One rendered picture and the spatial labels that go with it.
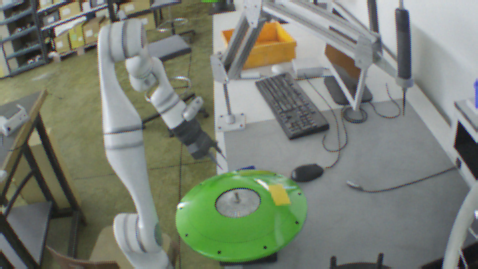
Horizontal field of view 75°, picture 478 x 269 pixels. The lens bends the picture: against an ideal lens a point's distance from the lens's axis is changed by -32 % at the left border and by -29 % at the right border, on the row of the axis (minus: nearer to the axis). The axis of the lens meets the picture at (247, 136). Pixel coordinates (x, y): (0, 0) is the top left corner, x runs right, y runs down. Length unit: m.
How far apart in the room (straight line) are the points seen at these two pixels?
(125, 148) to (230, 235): 0.29
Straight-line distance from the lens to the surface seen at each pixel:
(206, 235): 0.93
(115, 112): 0.82
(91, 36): 6.43
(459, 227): 0.53
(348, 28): 0.96
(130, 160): 0.82
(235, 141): 1.48
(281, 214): 0.94
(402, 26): 0.85
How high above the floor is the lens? 1.74
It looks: 34 degrees down
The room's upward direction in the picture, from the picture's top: 9 degrees counter-clockwise
